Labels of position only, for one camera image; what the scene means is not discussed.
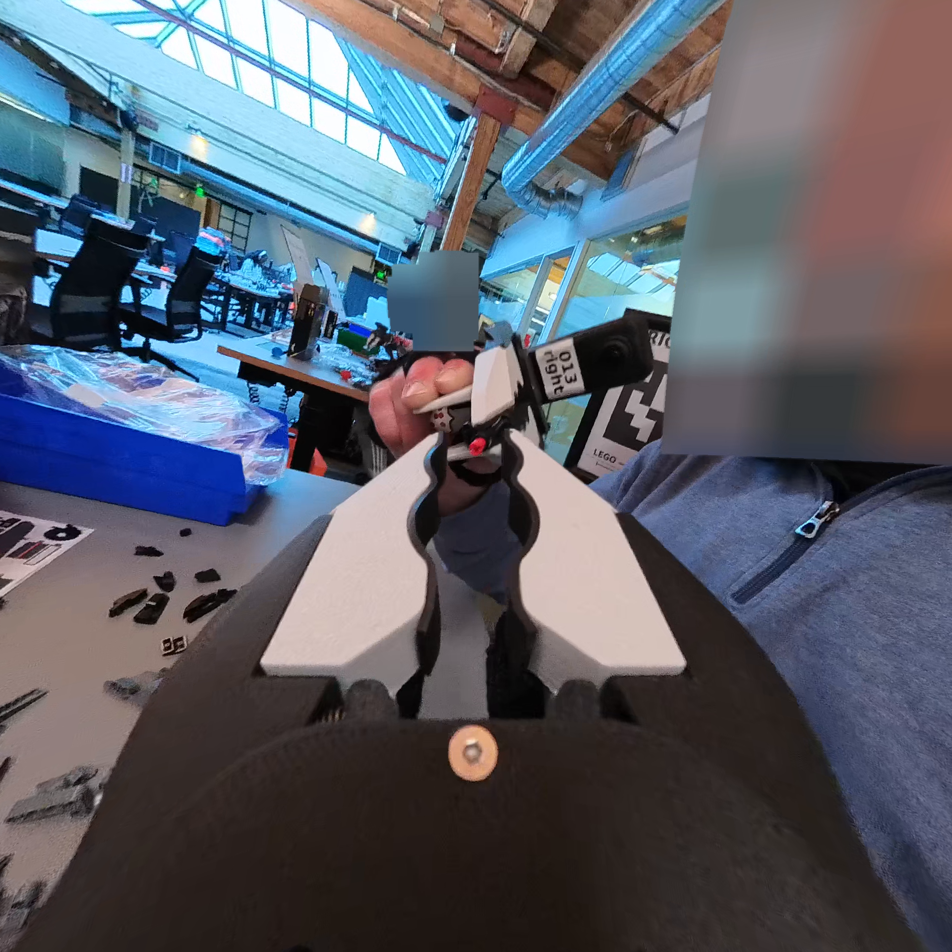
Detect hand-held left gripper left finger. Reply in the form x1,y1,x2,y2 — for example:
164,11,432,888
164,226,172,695
260,435,451,681

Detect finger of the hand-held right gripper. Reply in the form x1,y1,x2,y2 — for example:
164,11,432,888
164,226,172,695
411,383,477,415
470,344,538,428

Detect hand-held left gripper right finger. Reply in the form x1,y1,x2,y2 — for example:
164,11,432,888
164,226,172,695
500,430,687,689

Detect black lego assembly red pin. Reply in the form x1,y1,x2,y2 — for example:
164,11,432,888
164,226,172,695
431,405,514,464

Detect person's right forearm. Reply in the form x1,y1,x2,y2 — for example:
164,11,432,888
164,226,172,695
433,483,522,605

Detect scattered dark grey lego pieces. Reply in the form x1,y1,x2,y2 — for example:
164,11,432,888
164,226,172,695
0,524,239,931

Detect lego sticker sheet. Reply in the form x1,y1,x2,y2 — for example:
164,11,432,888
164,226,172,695
0,509,95,597

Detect person's right hand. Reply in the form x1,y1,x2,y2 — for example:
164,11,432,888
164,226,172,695
368,356,486,516

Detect white printed tag sign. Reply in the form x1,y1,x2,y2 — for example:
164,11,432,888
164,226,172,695
571,308,672,478

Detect wooden standing desk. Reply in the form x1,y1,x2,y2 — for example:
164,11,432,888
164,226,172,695
218,336,391,473

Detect black device on desk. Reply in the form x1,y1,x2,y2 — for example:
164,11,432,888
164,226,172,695
288,285,330,359

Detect blue plastic bin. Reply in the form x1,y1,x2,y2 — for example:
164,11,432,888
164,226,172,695
0,360,291,527

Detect person's grey-blue sweater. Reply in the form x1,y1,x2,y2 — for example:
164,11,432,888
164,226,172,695
588,439,952,952

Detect black office chair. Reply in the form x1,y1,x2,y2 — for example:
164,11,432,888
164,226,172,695
30,218,150,352
122,244,226,376

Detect clear plastic bags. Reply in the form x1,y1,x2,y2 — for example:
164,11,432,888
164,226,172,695
0,346,289,486

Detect skylight window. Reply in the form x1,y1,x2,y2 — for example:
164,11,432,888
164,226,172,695
59,0,451,179

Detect wooden support post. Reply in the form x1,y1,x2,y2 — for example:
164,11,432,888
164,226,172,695
441,110,504,254

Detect silver ventilation duct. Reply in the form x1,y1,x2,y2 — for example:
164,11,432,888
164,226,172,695
500,0,728,218

